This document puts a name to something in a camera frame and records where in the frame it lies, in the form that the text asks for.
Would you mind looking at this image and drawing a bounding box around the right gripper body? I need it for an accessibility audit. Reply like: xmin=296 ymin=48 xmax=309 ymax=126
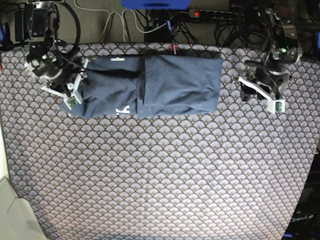
xmin=24 ymin=50 xmax=82 ymax=85

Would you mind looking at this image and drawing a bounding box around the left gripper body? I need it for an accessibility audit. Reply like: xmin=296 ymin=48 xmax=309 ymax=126
xmin=249 ymin=54 xmax=300 ymax=93

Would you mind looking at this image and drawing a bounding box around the blue T-shirt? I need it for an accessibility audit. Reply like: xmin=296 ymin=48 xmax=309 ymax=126
xmin=59 ymin=54 xmax=223 ymax=119

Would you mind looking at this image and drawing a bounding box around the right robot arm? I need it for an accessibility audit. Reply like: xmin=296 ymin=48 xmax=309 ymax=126
xmin=24 ymin=0 xmax=81 ymax=86

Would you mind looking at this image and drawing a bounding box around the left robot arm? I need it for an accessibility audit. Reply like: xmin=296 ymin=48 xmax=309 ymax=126
xmin=236 ymin=0 xmax=303 ymax=100

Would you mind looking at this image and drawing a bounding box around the black power adapter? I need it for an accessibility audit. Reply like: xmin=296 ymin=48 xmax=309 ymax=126
xmin=14 ymin=8 xmax=28 ymax=42

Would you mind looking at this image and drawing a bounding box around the fan-patterned table cloth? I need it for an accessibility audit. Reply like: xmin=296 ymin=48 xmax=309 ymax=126
xmin=0 ymin=44 xmax=320 ymax=240

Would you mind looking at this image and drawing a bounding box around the red table clamp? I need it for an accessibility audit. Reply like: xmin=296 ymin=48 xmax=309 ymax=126
xmin=169 ymin=44 xmax=178 ymax=55

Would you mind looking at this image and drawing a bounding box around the blue box overhead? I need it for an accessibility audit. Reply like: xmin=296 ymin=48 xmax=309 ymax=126
xmin=121 ymin=0 xmax=191 ymax=10

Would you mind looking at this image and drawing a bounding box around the black box under table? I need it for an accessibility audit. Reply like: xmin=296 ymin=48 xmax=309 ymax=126
xmin=144 ymin=25 xmax=171 ymax=43

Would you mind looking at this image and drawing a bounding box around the cream plastic furniture corner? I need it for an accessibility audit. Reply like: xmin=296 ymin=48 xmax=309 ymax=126
xmin=0 ymin=124 xmax=48 ymax=240

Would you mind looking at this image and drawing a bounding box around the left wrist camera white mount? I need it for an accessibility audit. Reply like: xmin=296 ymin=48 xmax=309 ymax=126
xmin=237 ymin=74 xmax=291 ymax=114

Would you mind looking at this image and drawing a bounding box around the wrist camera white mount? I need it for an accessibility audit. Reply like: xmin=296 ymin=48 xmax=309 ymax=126
xmin=237 ymin=74 xmax=291 ymax=114
xmin=40 ymin=59 xmax=89 ymax=110

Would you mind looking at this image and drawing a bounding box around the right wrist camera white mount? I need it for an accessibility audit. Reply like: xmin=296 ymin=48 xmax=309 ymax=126
xmin=40 ymin=59 xmax=89 ymax=110

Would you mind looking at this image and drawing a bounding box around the white cable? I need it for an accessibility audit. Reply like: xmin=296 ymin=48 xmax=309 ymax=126
xmin=122 ymin=9 xmax=168 ymax=41

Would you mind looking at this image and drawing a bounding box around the black power strip red switch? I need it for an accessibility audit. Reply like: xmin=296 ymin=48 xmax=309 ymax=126
xmin=188 ymin=9 xmax=237 ymax=21

